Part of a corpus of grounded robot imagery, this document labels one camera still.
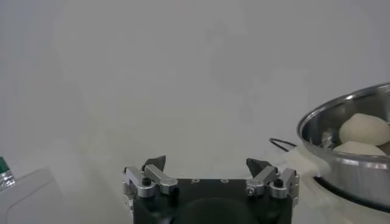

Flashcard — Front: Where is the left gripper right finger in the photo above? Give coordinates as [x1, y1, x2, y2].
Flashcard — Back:
[245, 157, 300, 200]

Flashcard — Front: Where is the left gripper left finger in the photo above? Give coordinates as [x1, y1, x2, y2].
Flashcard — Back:
[121, 155, 179, 198]

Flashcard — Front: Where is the white steamed baozi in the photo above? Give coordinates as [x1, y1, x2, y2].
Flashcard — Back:
[338, 113, 390, 147]
[332, 140, 388, 157]

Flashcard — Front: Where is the perforated steel steamer basket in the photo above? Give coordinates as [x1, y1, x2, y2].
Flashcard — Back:
[296, 82, 390, 211]

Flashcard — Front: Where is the white electric cooker base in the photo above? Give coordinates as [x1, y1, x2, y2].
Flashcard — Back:
[280, 144, 390, 224]

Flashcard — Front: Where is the clear bottle green label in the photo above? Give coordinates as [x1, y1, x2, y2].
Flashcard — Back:
[0, 156, 16, 192]

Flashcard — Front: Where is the black cooker power cable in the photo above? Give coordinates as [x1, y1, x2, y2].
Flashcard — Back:
[269, 138, 298, 153]

